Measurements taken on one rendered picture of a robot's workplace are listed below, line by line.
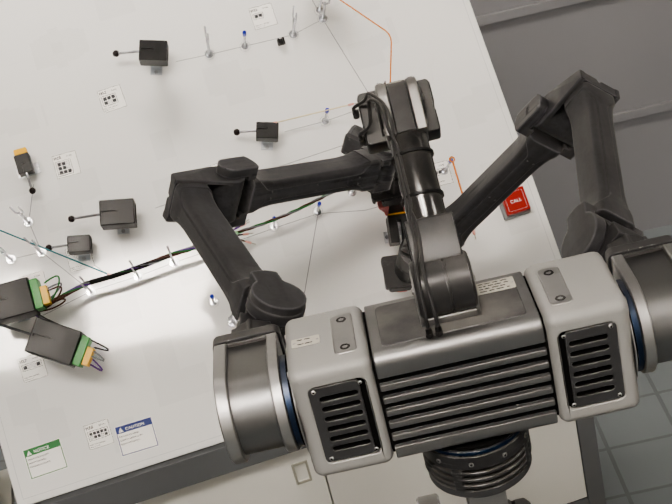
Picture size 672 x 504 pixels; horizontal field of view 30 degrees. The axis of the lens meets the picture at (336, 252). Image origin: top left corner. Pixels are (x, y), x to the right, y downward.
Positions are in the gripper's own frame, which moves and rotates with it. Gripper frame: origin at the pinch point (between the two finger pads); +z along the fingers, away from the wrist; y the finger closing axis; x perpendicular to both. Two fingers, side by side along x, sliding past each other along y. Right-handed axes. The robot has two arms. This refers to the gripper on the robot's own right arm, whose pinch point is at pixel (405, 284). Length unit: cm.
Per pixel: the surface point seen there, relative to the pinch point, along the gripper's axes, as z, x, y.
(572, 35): 126, -118, -87
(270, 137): -8.5, -31.5, 22.8
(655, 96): 143, -101, -116
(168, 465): 9, 28, 51
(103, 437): 8, 20, 63
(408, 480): 28.9, 34.0, 2.6
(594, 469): 37, 36, -39
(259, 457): 11.9, 28.0, 33.1
